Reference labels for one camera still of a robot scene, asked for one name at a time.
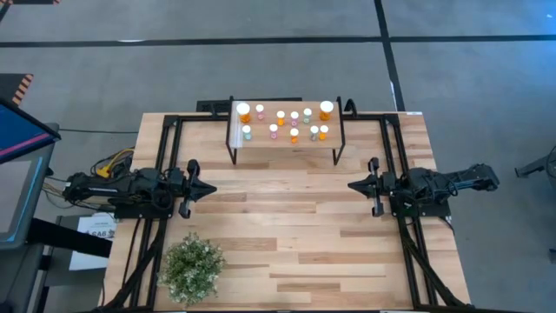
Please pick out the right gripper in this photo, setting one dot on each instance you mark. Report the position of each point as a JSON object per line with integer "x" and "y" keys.
{"x": 384, "y": 184}

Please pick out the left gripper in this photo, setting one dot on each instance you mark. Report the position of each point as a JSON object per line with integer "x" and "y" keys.
{"x": 184, "y": 187}

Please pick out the large orange pill bottle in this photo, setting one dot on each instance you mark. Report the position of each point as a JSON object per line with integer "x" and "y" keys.
{"x": 243, "y": 111}
{"x": 326, "y": 107}

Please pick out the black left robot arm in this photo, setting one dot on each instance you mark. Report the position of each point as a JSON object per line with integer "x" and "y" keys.
{"x": 108, "y": 189}

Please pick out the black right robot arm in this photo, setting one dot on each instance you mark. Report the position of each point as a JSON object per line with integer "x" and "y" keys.
{"x": 460, "y": 182}

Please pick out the green potted plant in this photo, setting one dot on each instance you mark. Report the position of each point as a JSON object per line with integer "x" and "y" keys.
{"x": 191, "y": 269}

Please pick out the black power strip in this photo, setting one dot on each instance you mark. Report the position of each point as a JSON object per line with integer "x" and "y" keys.
{"x": 213, "y": 106}

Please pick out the white paper sheet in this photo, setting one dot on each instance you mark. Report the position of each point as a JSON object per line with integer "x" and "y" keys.
{"x": 97, "y": 226}

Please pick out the black stand base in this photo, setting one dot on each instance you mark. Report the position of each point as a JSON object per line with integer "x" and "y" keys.
{"x": 534, "y": 167}

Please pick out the monitor with blue screen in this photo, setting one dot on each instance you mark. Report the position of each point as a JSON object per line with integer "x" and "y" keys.
{"x": 21, "y": 130}

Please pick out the black mat, orange stripes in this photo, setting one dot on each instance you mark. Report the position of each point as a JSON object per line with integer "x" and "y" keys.
{"x": 17, "y": 89}

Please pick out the black aluminium table frame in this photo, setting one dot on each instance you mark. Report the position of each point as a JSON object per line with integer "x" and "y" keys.
{"x": 170, "y": 120}

